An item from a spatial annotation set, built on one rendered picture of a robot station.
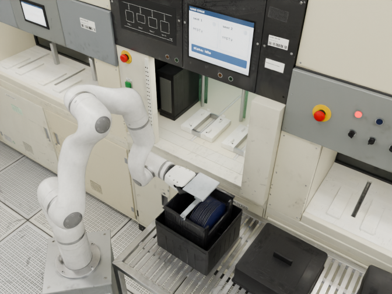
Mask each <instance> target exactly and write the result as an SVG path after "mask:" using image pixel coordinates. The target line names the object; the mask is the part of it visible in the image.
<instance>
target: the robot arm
mask: <svg viewBox="0 0 392 294"><path fill-rule="evenodd" d="M64 104H65V107H66V109H67V110H68V111H69V112H70V113H71V114H72V115H73V117H74V118H75V119H76V120H77V122H78V129H77V131H76V132H75V133H74V134H72V135H70V136H68V137H67V138H66V139H65V140H64V142H63V144H62V147H61V151H60V154H59V159H58V169H57V173H58V177H49V178H47V179H45V180H43V181H42V182H41V183H40V184H39V186H38V189H37V198H38V201H39V204H40V206H41V208H42V210H43V212H44V215H45V217H46V219H47V221H48V223H49V225H50V227H51V229H52V232H53V234H54V237H55V239H56V242H57V245H58V248H59V253H58V254H57V257H56V260H55V266H56V269H57V271H58V272H59V274H60V275H62V276H63V277H65V278H69V279H78V278H83V277H85V276H87V275H89V274H90V273H92V272H93V271H94V270H95V269H96V268H97V266H98V264H99V262H100V258H101V254H100V250H99V248H98V246H97V245H96V244H94V243H93V242H91V241H89V240H88V236H87V233H86V229H85V225H84V222H83V217H84V215H85V210H86V188H85V174H86V166H87V164H88V160H89V157H90V153H91V151H92V149H93V147H94V146H95V145H96V144H97V143H98V142H99V141H100V140H102V139H103V138H105V137H106V136H107V135H108V133H109V132H110V129H111V125H112V117H111V114H116V115H122V117H123V119H124V121H125V124H126V126H127V128H128V130H129V133H130V135H131V138H132V140H133V144H132V147H131V150H130V152H129V156H128V169H129V172H130V174H131V177H132V179H133V180H134V182H135V183H136V184H137V185H138V186H140V187H144V186H146V185H147V184H148V183H149V182H150V181H151V180H152V179H153V178H154V177H158V178H160V179H162V180H163V181H164V182H165V183H166V184H168V185H169V186H170V187H171V188H173V189H174V190H176V191H177V192H178V193H179V194H184V193H188V192H186V191H184V190H183V188H184V187H185V186H186V185H187V184H188V183H189V182H190V181H191V180H192V179H193V178H194V177H195V176H196V175H197V174H198V173H194V172H193V171H191V170H189V169H186V168H185V167H181V166H178V165H174V163H172V162H170V161H168V160H166V159H165V158H163V157H161V156H159V155H157V154H155V153H153V152H151V149H152V148H153V146H154V144H155V135H154V132H153V129H152V126H151V122H150V120H149V117H148V114H147V111H146V108H145V105H144V102H143V100H142V97H141V95H140V94H139V93H138V92H137V91H136V90H134V89H132V88H128V87H121V88H109V87H102V86H96V85H78V86H74V87H72V88H70V89H68V90H67V91H66V93H65V95H64Z"/></svg>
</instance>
